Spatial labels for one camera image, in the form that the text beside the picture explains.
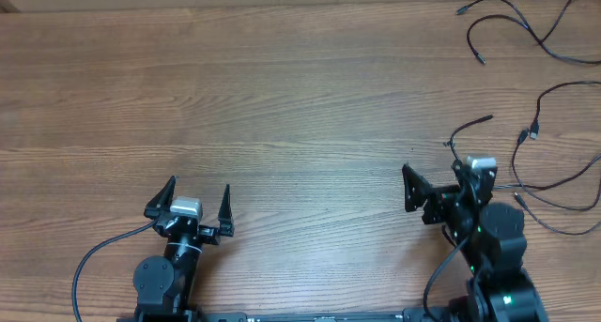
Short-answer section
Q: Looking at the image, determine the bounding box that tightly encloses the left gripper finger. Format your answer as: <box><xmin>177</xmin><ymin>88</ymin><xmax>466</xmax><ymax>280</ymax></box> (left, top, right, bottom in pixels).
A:
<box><xmin>144</xmin><ymin>176</ymin><xmax>177</xmax><ymax>219</ymax></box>
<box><xmin>218</xmin><ymin>184</ymin><xmax>234</xmax><ymax>238</ymax></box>

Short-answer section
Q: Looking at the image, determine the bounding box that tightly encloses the thin black cable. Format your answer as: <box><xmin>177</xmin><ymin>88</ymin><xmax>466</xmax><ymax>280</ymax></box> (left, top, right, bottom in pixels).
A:
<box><xmin>443</xmin><ymin>114</ymin><xmax>601</xmax><ymax>237</ymax></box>
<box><xmin>454</xmin><ymin>0</ymin><xmax>601</xmax><ymax>66</ymax></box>

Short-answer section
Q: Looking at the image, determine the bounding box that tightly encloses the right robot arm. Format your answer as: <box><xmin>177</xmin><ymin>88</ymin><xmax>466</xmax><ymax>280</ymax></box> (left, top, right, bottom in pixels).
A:
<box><xmin>402</xmin><ymin>158</ymin><xmax>548</xmax><ymax>322</ymax></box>

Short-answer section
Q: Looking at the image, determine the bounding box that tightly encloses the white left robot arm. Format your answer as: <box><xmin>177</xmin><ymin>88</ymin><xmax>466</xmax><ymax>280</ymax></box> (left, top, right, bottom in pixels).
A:
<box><xmin>132</xmin><ymin>176</ymin><xmax>235</xmax><ymax>322</ymax></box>

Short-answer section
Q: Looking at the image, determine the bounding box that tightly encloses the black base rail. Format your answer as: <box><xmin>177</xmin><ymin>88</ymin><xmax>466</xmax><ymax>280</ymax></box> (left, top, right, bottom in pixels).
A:
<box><xmin>116</xmin><ymin>307</ymin><xmax>470</xmax><ymax>322</ymax></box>

